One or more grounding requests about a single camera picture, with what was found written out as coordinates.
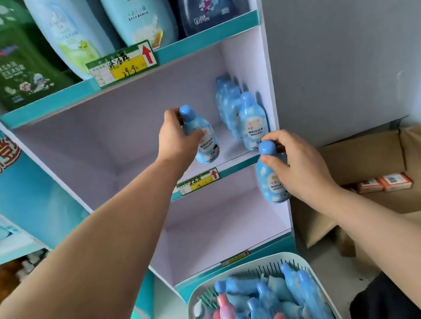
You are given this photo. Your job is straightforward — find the large green wash bottle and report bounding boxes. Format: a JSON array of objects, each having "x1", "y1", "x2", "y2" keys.
[{"x1": 0, "y1": 0, "x2": 78, "y2": 114}]

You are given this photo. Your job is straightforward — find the light blue bottle green label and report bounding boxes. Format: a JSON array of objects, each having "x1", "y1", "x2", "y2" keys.
[{"x1": 22, "y1": 0, "x2": 121, "y2": 89}]

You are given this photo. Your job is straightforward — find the small white bottles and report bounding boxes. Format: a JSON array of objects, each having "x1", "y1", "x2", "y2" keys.
[{"x1": 13, "y1": 249, "x2": 54, "y2": 283}]

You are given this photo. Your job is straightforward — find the pile of blue bottles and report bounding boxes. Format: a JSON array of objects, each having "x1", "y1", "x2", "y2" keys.
[{"x1": 212, "y1": 255, "x2": 339, "y2": 319}]

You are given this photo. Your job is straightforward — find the light teal side shelf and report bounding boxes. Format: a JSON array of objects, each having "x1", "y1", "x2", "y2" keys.
[{"x1": 0, "y1": 229, "x2": 48, "y2": 272}]

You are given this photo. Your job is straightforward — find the teal printed display panel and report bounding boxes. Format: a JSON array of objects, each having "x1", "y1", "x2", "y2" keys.
[{"x1": 0, "y1": 50, "x2": 93, "y2": 258}]

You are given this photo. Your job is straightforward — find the green and yellow price tag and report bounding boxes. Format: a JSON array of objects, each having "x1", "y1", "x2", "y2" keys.
[
  {"x1": 219, "y1": 249, "x2": 251, "y2": 268},
  {"x1": 174, "y1": 167, "x2": 222, "y2": 197},
  {"x1": 83, "y1": 39, "x2": 161, "y2": 92}
]

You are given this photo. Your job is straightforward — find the white plastic basket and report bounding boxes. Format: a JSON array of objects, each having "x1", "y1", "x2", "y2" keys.
[{"x1": 177, "y1": 243, "x2": 349, "y2": 319}]

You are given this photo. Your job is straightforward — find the person's right forearm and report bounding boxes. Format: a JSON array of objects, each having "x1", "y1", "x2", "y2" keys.
[{"x1": 319, "y1": 170, "x2": 421, "y2": 319}]

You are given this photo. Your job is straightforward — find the person's right hand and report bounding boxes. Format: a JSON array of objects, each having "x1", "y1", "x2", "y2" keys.
[{"x1": 257, "y1": 122, "x2": 342, "y2": 212}]

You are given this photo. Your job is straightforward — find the light blue bottle white label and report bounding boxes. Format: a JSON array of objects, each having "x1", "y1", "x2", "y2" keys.
[{"x1": 97, "y1": 0, "x2": 181, "y2": 58}]

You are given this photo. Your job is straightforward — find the white cardboard display shelf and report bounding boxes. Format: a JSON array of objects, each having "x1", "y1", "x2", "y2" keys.
[{"x1": 0, "y1": 0, "x2": 310, "y2": 319}]

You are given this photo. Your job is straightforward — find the person's left forearm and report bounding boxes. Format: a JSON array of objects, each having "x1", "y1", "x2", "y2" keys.
[{"x1": 0, "y1": 154, "x2": 206, "y2": 319}]

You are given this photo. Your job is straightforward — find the person's left hand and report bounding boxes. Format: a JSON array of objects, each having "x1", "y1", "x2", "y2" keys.
[{"x1": 150, "y1": 104, "x2": 210, "y2": 174}]

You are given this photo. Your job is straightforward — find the small orange and white box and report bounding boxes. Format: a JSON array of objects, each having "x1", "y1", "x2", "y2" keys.
[
  {"x1": 354, "y1": 176, "x2": 385, "y2": 196},
  {"x1": 380, "y1": 171, "x2": 414, "y2": 194}
]

